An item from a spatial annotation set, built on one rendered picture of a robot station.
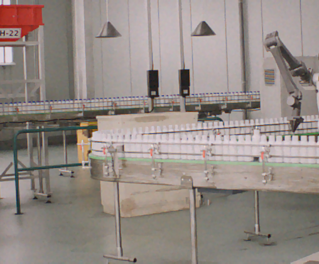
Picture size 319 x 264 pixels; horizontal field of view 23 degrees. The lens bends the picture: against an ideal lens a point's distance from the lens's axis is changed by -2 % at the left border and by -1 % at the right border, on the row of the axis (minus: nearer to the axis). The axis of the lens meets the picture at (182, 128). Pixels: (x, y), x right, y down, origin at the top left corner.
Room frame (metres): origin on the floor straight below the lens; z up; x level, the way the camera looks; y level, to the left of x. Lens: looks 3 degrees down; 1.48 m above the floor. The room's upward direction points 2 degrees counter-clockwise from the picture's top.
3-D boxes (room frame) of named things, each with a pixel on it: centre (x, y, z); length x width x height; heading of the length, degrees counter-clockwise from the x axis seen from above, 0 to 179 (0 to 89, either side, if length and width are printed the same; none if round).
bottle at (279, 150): (4.81, -0.60, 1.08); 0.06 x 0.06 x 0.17
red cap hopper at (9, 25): (11.47, 2.56, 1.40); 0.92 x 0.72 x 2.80; 123
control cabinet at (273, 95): (11.35, -1.60, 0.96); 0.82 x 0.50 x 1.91; 123
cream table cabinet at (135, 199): (9.53, 0.43, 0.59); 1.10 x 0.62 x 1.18; 123
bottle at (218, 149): (5.10, -0.23, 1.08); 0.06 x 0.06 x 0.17
